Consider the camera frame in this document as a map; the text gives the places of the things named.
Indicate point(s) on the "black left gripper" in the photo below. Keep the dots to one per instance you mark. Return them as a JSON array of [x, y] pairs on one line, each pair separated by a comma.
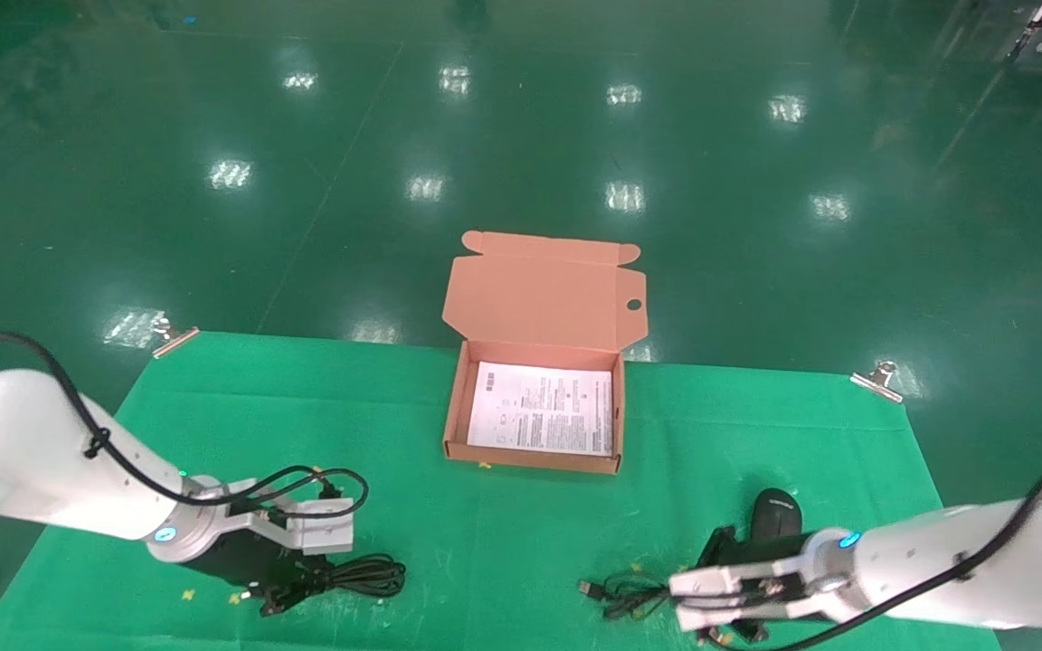
[[245, 562]]

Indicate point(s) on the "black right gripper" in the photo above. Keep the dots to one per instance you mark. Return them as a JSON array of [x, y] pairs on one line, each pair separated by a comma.
[[774, 550]]

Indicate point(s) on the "black computer mouse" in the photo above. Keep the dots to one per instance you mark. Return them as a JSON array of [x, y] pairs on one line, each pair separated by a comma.
[[774, 511]]

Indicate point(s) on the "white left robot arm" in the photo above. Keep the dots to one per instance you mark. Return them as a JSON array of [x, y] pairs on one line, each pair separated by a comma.
[[23, 452]]

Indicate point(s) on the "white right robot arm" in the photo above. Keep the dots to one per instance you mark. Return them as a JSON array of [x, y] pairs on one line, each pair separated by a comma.
[[982, 561]]

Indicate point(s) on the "brown open cardboard box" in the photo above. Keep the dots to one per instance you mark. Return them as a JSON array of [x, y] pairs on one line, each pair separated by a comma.
[[539, 298]]

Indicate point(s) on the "green table cloth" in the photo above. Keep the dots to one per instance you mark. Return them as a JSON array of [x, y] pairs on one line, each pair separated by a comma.
[[485, 542]]

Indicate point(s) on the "metal binder clip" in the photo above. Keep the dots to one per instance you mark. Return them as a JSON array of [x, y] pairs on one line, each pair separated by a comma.
[[173, 342], [878, 384]]

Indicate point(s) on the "white printed instruction sheet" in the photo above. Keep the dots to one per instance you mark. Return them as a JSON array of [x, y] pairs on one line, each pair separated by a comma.
[[539, 407]]

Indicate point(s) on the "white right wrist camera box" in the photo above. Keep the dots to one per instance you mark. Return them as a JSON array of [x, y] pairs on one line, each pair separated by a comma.
[[729, 583]]

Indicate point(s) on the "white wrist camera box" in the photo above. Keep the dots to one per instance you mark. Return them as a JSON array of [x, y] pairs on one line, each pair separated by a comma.
[[729, 583], [326, 535]]

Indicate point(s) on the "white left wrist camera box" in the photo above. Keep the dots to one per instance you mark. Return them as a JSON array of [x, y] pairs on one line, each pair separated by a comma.
[[326, 535]]

